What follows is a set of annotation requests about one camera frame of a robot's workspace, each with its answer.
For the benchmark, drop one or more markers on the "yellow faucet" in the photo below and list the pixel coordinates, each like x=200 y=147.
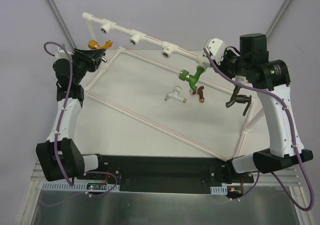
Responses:
x=94 y=45

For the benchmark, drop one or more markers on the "right cable duct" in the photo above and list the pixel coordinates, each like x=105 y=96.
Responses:
x=226 y=190

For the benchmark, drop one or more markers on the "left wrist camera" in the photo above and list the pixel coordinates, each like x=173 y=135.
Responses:
x=60 y=54

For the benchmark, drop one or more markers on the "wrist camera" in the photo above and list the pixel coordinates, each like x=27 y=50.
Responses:
x=60 y=54
x=216 y=48

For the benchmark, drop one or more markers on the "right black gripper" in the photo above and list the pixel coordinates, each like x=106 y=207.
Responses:
x=230 y=66

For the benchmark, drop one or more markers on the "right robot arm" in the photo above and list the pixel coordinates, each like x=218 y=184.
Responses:
x=271 y=81

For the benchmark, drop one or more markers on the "green faucet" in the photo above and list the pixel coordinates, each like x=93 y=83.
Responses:
x=192 y=80

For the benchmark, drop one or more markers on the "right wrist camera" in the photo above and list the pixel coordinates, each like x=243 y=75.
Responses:
x=216 y=48

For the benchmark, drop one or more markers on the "white faucet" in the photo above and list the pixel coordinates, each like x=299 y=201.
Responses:
x=175 y=95

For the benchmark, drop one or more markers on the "dark red faucet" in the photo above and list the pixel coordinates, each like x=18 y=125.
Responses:
x=198 y=92

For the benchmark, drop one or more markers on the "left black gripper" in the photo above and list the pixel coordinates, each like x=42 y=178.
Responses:
x=91 y=57

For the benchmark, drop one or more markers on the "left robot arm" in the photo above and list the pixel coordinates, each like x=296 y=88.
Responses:
x=58 y=156

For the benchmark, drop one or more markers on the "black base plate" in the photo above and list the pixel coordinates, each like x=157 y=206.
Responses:
x=152 y=174

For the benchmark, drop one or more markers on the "left cable duct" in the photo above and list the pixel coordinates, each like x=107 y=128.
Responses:
x=79 y=187

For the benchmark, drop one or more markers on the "cable duct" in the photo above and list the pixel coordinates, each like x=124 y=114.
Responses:
x=226 y=190
x=79 y=187

